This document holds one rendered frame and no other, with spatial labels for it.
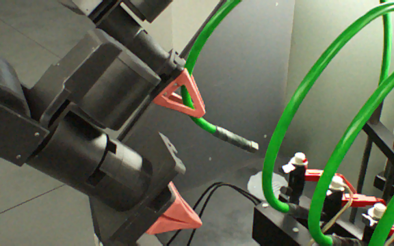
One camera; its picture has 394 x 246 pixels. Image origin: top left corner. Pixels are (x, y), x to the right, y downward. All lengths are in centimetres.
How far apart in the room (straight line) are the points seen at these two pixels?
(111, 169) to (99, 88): 8
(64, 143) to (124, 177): 6
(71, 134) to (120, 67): 7
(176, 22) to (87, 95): 326
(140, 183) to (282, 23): 75
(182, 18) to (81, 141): 327
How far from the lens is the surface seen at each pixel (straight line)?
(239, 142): 78
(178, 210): 45
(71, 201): 246
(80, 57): 37
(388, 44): 85
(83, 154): 39
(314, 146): 118
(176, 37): 366
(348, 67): 104
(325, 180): 55
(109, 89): 37
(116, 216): 44
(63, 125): 38
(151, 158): 44
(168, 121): 99
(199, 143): 107
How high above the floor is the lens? 154
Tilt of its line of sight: 31 degrees down
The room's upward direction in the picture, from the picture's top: straight up
